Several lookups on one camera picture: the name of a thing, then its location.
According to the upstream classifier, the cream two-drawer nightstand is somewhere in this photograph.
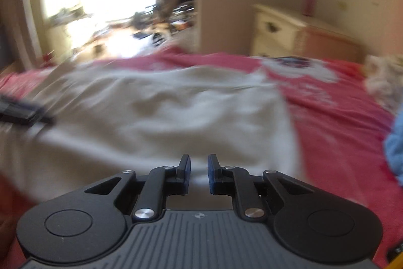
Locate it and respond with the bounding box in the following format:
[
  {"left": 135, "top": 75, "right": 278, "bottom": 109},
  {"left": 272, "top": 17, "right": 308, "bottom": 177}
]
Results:
[{"left": 250, "top": 4, "right": 365, "bottom": 64}]

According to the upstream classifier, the wheelchair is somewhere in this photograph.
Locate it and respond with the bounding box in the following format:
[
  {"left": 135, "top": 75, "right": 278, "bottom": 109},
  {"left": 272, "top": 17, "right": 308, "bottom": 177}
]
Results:
[{"left": 131, "top": 0, "right": 196, "bottom": 47}]

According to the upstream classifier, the pink cup on nightstand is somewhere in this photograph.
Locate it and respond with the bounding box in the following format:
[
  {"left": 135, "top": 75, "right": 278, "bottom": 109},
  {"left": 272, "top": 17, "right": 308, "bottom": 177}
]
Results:
[{"left": 303, "top": 0, "right": 318, "bottom": 17}]

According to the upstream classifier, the folding table by window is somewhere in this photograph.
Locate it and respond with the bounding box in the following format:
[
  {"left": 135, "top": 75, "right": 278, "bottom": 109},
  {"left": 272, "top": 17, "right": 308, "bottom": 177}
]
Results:
[{"left": 45, "top": 6, "right": 91, "bottom": 31}]

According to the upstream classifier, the pink floral bed blanket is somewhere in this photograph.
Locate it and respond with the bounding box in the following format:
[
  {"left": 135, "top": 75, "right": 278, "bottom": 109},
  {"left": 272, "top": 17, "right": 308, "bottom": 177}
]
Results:
[{"left": 0, "top": 46, "right": 403, "bottom": 268}]

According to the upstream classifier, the white sweatshirt orange bear outline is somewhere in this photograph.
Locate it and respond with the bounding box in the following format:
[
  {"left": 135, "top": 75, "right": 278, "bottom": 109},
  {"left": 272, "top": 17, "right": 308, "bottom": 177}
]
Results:
[{"left": 1, "top": 65, "right": 304, "bottom": 202}]

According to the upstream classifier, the beige curtain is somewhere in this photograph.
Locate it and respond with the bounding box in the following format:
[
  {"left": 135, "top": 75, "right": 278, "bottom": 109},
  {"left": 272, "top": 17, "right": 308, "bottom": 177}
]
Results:
[{"left": 1, "top": 0, "right": 42, "bottom": 70}]

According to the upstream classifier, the blue folded garment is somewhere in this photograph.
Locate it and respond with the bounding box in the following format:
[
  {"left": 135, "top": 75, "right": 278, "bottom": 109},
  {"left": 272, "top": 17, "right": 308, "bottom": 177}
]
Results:
[{"left": 384, "top": 106, "right": 403, "bottom": 187}]

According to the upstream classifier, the cream fluffy blanket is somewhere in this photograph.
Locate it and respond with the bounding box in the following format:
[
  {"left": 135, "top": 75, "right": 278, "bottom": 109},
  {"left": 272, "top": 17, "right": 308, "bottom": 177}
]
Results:
[{"left": 363, "top": 54, "right": 402, "bottom": 115}]

